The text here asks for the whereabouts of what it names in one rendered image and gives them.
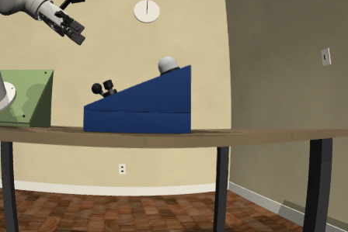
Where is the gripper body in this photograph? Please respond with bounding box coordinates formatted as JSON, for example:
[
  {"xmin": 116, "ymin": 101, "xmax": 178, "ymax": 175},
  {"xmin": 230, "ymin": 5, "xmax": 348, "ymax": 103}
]
[{"xmin": 37, "ymin": 0, "xmax": 70, "ymax": 37}]

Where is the blue control panel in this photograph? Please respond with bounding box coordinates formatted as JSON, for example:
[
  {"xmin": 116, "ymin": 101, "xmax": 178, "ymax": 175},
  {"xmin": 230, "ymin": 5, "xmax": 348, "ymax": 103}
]
[{"xmin": 83, "ymin": 57, "xmax": 191, "ymax": 133}]

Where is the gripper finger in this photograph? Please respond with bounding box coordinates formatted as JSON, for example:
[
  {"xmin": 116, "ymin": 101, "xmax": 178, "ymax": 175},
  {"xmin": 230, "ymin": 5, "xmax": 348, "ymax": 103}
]
[
  {"xmin": 54, "ymin": 11, "xmax": 85, "ymax": 36},
  {"xmin": 64, "ymin": 29, "xmax": 85, "ymax": 46}
]

